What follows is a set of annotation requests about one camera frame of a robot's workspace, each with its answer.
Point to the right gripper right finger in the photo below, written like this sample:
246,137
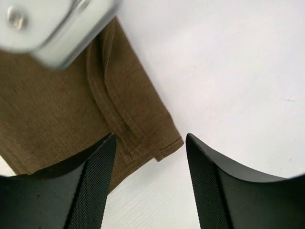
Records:
230,195

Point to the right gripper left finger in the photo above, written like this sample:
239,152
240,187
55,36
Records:
68,195

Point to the brown cloth napkin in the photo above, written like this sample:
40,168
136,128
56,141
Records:
47,116

